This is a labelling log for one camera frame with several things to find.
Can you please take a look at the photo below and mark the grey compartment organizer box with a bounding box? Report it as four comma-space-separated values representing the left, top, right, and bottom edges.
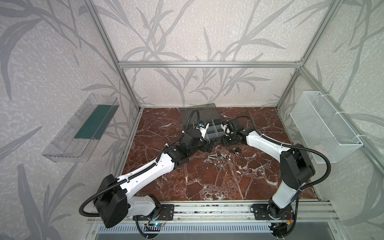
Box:
180, 104, 225, 146

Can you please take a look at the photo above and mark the clear plastic wall bin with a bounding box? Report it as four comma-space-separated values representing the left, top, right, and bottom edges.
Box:
42, 94, 120, 163

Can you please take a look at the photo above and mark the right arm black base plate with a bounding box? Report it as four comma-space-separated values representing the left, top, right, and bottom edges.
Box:
250, 204, 294, 221

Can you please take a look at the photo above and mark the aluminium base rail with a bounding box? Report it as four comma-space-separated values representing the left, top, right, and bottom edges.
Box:
86, 200, 341, 224

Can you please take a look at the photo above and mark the aluminium frame back crossbar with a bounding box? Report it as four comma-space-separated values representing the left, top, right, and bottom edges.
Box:
118, 61, 301, 69

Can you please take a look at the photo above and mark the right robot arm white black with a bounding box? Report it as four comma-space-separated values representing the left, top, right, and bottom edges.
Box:
221, 118, 332, 219

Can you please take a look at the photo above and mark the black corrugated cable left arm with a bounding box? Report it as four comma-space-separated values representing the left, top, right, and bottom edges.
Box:
78, 109, 200, 218

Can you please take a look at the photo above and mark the white wire mesh basket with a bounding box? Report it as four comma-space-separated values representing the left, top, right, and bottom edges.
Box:
290, 91, 364, 163

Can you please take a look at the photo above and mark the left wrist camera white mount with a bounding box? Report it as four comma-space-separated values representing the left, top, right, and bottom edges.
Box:
196, 121, 210, 131

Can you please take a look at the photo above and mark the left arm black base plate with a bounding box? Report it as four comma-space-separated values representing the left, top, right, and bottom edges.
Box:
133, 204, 175, 221

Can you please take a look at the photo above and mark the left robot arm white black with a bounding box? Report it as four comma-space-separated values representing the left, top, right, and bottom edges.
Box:
79, 129, 215, 228

